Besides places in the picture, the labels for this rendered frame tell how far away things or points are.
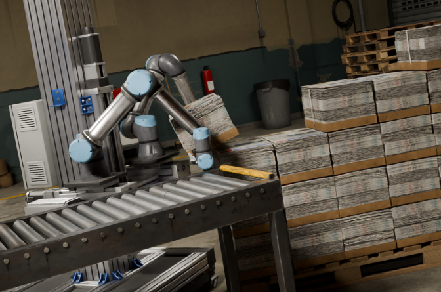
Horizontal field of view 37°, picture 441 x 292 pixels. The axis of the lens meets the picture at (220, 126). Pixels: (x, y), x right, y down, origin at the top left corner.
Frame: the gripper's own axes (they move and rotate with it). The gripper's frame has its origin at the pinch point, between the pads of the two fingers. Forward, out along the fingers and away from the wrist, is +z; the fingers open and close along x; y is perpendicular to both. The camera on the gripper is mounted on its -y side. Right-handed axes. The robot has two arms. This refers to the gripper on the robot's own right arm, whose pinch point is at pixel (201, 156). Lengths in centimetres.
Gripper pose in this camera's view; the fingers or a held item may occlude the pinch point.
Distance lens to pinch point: 340.0
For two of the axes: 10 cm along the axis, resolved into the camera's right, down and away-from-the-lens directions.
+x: -8.9, 4.6, -0.6
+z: -1.1, -0.9, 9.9
